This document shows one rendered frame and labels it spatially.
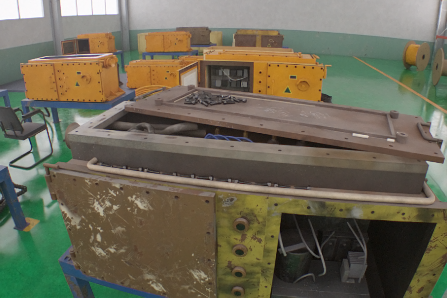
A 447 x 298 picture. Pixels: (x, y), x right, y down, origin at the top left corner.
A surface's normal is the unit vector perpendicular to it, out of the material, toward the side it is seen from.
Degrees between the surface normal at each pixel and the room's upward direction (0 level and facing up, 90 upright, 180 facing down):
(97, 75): 90
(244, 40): 90
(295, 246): 0
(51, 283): 0
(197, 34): 90
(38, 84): 90
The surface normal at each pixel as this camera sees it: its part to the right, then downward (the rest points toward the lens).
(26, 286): 0.00, -0.93
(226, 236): -0.21, 0.36
